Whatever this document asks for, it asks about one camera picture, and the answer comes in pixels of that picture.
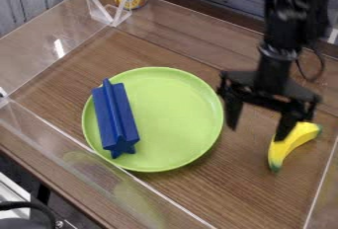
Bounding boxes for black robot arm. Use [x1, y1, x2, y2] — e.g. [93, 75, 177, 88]
[217, 0, 328, 141]

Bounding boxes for green round plate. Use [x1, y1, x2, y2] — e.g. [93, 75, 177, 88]
[81, 67, 224, 173]

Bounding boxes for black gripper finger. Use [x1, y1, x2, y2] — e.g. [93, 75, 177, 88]
[223, 93, 243, 130]
[273, 106, 306, 141]

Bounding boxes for clear acrylic tray walls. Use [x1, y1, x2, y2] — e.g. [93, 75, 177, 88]
[0, 0, 338, 229]

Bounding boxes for yellow toy banana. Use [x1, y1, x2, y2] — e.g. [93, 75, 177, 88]
[267, 122, 322, 173]

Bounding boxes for black cable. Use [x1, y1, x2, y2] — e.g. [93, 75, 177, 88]
[0, 201, 57, 229]

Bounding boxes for blue plastic block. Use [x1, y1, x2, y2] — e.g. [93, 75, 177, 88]
[92, 79, 140, 159]

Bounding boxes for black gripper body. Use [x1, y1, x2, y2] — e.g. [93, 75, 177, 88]
[216, 71, 320, 120]

